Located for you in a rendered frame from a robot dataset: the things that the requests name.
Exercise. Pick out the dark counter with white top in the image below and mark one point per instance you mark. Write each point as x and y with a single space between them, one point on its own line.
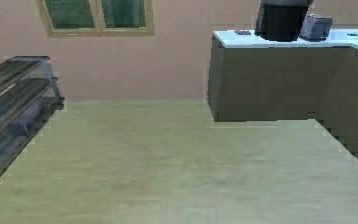
273 83

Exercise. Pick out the small dark red flat item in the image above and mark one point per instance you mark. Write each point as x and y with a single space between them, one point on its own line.
242 32

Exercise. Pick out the wooden framed window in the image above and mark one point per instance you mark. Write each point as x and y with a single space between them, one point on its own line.
98 15

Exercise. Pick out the black coffee machine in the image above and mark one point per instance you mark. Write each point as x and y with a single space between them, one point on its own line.
280 21

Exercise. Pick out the dark grey shelf rack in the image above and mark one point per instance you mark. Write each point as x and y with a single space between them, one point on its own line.
10 100

